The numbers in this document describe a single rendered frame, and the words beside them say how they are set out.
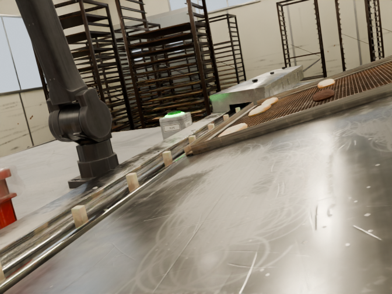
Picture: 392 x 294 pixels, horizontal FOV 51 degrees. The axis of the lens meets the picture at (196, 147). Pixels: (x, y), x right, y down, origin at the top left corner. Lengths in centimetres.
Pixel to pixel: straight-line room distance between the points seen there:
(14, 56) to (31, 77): 41
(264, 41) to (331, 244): 776
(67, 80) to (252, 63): 724
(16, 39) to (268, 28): 430
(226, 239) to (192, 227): 5
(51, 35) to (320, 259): 71
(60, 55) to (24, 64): 631
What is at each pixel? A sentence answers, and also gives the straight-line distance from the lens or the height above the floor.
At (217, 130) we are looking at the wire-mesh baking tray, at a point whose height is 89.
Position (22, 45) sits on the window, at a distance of 721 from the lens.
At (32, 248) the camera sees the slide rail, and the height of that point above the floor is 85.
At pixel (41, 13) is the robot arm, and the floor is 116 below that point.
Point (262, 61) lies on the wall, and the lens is 795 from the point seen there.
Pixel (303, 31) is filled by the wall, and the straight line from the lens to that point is 784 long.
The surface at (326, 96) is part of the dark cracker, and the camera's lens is 71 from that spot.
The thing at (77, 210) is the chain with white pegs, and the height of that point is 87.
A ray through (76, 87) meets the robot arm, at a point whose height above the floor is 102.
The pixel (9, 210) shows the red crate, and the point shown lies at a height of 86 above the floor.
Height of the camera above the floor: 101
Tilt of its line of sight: 11 degrees down
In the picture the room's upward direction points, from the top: 11 degrees counter-clockwise
